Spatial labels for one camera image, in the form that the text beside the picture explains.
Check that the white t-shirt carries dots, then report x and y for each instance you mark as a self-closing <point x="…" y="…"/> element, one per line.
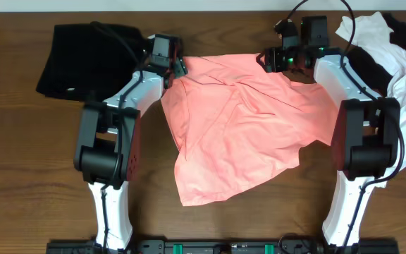
<point x="372" y="34"/>

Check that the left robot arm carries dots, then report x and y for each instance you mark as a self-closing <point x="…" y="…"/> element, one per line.
<point x="108" y="146"/>

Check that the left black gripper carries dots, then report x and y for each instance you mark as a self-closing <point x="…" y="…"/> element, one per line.
<point x="179" y="67"/>

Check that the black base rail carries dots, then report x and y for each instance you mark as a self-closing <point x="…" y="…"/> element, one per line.
<point x="287" y="245"/>

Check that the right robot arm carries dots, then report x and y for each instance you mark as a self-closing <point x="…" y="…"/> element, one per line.
<point x="367" y="143"/>

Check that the black folded fabric bag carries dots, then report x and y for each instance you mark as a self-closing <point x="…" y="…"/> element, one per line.
<point x="91" y="61"/>

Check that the pink t-shirt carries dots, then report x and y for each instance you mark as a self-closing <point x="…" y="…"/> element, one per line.
<point x="237" y="126"/>

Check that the black t-shirt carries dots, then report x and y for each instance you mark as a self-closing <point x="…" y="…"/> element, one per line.
<point x="369" y="71"/>

